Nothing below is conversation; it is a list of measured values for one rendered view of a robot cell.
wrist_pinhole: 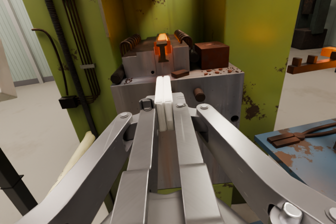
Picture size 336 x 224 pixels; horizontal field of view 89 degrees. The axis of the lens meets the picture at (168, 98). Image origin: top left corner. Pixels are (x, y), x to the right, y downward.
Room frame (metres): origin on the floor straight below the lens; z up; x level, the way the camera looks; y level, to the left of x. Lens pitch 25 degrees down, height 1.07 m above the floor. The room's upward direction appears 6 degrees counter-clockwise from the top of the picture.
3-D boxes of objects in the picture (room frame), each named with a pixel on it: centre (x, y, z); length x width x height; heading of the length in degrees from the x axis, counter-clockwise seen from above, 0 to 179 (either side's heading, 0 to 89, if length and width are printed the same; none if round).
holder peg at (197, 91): (0.43, -0.09, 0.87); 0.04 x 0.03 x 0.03; 179
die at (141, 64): (0.72, 0.02, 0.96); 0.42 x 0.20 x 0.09; 179
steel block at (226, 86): (0.73, -0.03, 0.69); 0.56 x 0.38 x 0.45; 179
